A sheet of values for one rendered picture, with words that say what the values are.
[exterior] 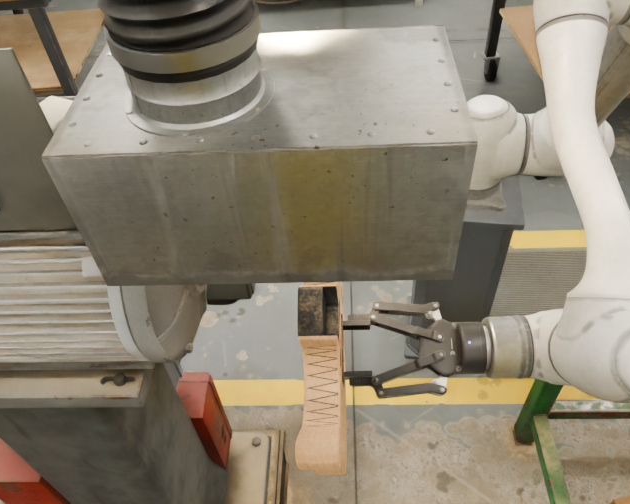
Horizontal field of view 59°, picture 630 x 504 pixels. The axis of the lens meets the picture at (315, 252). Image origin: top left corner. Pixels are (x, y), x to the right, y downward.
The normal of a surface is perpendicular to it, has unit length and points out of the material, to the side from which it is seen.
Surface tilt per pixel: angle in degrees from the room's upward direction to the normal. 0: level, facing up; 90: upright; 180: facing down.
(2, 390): 0
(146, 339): 87
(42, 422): 90
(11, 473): 0
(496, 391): 0
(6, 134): 90
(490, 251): 90
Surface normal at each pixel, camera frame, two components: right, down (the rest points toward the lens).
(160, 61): -0.11, 0.73
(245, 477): 0.35, -0.63
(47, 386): -0.06, -0.68
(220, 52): 0.55, 0.58
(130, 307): -0.04, 0.37
